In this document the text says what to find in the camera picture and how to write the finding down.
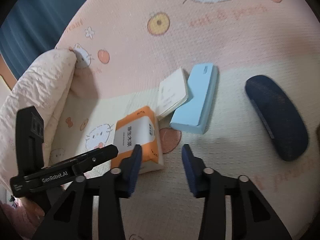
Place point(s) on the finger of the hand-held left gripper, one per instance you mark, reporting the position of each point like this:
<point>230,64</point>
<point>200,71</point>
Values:
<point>100,155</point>

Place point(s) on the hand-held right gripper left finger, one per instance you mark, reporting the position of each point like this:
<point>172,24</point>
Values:
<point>134,166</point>

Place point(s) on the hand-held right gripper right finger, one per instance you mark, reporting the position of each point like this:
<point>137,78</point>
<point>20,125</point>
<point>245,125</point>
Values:
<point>188,166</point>

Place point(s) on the orange white tissue packet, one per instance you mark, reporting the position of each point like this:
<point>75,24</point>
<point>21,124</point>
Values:
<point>133,132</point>

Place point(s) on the light blue box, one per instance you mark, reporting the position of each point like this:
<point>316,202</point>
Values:
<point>197,105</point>

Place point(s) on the small white box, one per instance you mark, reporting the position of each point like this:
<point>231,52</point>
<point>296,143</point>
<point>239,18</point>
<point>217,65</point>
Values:
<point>172,92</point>

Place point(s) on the denim glasses case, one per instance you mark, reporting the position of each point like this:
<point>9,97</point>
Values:
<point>280,115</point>

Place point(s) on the pink white quilt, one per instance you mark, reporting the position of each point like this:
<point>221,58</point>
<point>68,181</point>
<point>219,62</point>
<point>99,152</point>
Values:
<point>37,80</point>

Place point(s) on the blue curtain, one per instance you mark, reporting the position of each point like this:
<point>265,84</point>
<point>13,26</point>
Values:
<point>37,17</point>

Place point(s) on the pink cartoon printed mat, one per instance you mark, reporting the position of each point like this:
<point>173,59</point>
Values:
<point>225,42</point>

